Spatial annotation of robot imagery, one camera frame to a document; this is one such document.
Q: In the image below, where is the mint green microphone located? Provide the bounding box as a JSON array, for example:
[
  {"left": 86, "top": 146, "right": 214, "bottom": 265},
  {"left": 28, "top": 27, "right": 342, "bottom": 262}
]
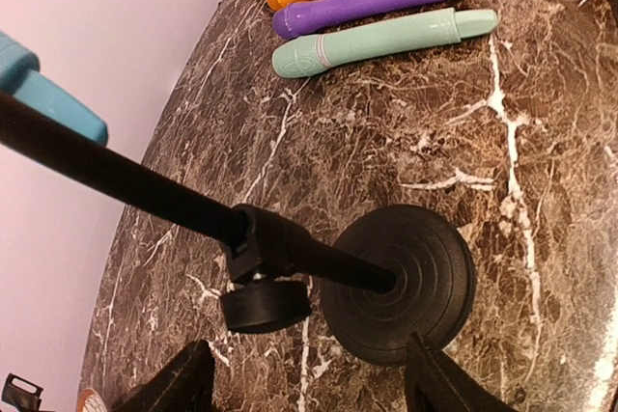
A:
[{"left": 271, "top": 8, "right": 498, "bottom": 78}]

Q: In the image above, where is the purple microphone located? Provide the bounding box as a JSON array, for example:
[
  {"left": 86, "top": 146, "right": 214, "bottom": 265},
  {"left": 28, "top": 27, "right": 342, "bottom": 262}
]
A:
[{"left": 272, "top": 0, "right": 446, "bottom": 40}]

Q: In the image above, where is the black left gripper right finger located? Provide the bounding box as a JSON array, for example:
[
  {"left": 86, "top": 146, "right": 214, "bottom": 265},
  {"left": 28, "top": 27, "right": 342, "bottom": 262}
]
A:
[{"left": 405, "top": 332, "right": 514, "bottom": 412}]

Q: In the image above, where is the black stand of blue microphone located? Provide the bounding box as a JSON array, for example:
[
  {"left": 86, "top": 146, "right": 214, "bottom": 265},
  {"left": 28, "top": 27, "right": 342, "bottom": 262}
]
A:
[{"left": 1, "top": 95, "right": 476, "bottom": 366}]

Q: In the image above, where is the blue microphone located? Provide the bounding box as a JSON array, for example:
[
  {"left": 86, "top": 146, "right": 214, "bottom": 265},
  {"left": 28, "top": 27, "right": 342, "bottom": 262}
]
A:
[{"left": 1, "top": 33, "right": 108, "bottom": 147}]

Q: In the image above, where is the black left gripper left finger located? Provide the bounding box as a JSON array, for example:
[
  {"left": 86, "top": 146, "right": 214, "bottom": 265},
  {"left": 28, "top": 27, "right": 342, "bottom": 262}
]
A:
[{"left": 111, "top": 341, "right": 215, "bottom": 412}]

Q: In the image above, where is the black stand of orange microphone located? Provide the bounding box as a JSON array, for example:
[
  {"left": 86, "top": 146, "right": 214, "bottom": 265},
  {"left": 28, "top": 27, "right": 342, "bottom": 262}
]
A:
[{"left": 1, "top": 373, "right": 43, "bottom": 412}]

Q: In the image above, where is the flower pattern ceramic plate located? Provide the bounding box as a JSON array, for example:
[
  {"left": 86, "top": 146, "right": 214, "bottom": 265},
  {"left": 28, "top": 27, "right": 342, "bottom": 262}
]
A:
[{"left": 75, "top": 388, "right": 108, "bottom": 412}]

